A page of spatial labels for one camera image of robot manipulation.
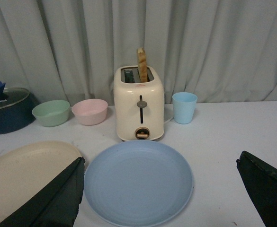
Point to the glass pot lid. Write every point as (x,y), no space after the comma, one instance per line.
(12,96)

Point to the cream toaster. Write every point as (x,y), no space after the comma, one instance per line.
(139,106)

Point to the cream plate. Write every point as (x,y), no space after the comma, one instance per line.
(27,170)

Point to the toast slice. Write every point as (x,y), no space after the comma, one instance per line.
(142,64)

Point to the green bowl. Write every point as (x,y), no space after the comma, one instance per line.
(52,113)

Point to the blue plate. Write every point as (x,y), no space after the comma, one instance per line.
(138,183)

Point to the dark blue saucepan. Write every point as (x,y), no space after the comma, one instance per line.
(18,116)

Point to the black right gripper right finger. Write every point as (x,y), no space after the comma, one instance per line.
(260,181)

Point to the pink bowl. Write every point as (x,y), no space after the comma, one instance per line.
(90,111)

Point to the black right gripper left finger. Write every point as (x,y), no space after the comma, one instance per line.
(56,205)

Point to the light blue cup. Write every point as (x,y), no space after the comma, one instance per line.
(184,104)

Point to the grey curtain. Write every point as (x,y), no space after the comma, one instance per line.
(220,50)

